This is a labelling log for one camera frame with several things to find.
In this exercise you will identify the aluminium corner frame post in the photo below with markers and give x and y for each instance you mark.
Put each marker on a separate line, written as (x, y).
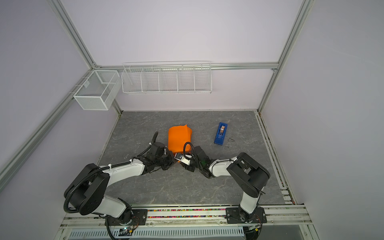
(66, 22)

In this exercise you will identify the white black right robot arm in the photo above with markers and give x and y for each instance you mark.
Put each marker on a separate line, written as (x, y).
(251, 176)

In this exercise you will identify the aluminium front rail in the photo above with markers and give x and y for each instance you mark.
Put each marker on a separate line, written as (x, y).
(195, 216)

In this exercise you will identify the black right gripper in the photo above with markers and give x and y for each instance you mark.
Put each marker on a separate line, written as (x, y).
(188, 167)

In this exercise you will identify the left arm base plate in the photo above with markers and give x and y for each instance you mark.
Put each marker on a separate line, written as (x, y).
(135, 217)

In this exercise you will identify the blue tape dispenser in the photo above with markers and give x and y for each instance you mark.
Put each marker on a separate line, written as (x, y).
(221, 133)

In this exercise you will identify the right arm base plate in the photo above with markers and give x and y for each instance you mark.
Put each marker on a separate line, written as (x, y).
(237, 215)

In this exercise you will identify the white wire wall shelf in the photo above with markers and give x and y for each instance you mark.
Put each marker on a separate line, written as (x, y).
(167, 77)

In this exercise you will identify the white mesh side basket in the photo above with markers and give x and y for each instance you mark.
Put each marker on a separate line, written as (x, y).
(99, 90)

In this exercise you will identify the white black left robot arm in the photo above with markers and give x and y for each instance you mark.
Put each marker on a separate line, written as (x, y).
(87, 193)

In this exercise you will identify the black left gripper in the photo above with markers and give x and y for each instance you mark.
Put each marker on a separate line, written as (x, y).
(170, 156)

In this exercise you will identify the white vented cable duct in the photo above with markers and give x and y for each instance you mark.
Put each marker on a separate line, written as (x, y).
(157, 233)

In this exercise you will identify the orange wrapping paper sheet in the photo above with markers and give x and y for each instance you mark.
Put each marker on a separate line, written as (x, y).
(177, 137)

